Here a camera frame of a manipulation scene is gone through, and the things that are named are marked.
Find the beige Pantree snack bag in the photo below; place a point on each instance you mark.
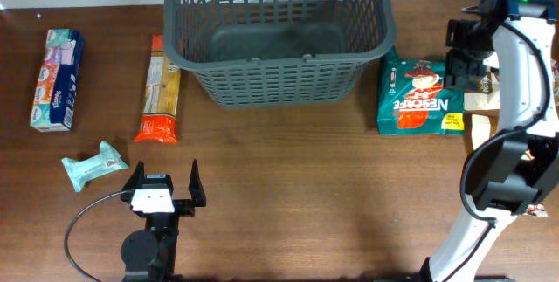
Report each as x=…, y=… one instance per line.
x=481, y=130

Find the Kleenex tissue box pack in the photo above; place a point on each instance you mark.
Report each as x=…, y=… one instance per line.
x=56, y=88

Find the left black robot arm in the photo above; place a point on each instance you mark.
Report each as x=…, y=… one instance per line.
x=150, y=254

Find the green Nescafe bag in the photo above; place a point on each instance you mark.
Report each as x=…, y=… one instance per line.
x=412, y=98

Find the grey plastic basket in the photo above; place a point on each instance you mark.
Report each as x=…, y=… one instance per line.
x=249, y=53

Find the small mint green packet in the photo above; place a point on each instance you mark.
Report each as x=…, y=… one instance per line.
x=105, y=162

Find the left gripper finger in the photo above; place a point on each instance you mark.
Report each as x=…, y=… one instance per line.
x=135, y=180
x=195, y=188

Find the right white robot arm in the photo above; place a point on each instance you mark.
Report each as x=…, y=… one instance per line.
x=517, y=166

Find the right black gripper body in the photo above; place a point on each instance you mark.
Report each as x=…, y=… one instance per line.
x=467, y=46

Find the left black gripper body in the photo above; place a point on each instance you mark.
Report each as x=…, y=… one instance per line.
x=184, y=208

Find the orange pasta packet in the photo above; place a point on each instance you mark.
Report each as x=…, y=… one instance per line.
x=158, y=120

